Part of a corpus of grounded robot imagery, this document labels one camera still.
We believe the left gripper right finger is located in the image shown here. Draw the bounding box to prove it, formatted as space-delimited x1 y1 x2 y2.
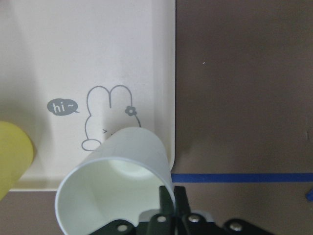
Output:
174 186 214 235

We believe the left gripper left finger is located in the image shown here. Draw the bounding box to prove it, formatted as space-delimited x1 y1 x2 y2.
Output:
92 186 174 235

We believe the white plastic cup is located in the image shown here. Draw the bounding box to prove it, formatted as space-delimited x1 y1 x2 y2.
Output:
55 127 175 235

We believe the yellow plastic cup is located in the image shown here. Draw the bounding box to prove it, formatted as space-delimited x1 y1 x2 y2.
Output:
0 121 34 199

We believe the cream rabbit tray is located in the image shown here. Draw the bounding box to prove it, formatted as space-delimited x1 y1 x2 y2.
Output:
0 0 176 191

